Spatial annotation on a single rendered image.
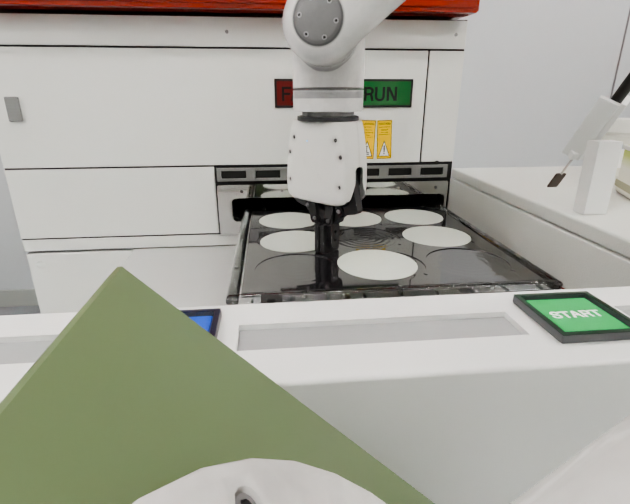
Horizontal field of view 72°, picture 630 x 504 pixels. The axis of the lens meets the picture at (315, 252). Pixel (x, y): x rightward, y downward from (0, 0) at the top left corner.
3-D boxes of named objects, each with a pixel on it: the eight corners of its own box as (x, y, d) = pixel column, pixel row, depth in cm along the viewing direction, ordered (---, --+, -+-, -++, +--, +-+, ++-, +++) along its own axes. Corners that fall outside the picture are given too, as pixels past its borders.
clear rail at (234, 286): (243, 215, 80) (243, 208, 79) (251, 215, 80) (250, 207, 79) (225, 309, 45) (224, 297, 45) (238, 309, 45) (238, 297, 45)
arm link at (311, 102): (275, 89, 52) (276, 115, 53) (331, 89, 46) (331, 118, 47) (322, 89, 58) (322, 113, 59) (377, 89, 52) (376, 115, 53)
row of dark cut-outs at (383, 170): (217, 181, 81) (216, 167, 80) (445, 176, 85) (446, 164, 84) (217, 181, 80) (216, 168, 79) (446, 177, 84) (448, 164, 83)
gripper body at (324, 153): (276, 107, 53) (279, 197, 57) (340, 110, 47) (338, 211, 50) (317, 106, 58) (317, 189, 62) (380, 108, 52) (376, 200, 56)
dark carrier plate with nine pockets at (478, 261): (252, 214, 79) (251, 211, 78) (435, 209, 82) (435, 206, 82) (241, 298, 46) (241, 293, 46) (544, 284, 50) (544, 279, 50)
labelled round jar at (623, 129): (578, 171, 80) (589, 117, 76) (613, 170, 80) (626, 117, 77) (606, 178, 73) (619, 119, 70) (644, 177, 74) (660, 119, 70)
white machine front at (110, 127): (30, 248, 83) (-26, 13, 70) (440, 234, 91) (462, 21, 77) (22, 253, 80) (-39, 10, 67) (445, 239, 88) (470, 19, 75)
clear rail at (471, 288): (226, 303, 46) (225, 291, 46) (557, 288, 50) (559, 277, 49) (225, 309, 45) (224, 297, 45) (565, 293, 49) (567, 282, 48)
